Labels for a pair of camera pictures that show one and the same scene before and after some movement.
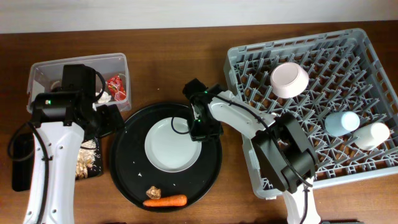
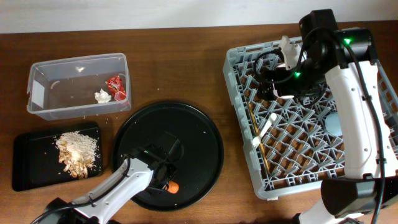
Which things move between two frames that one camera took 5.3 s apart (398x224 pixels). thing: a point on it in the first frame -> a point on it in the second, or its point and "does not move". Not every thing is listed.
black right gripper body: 201,127 -> 296,81
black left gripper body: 106,121 -> 158,186
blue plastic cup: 339,123 does not move
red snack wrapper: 115,88 does not move
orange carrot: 175,201 -> 172,187
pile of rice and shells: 85,158 does not move
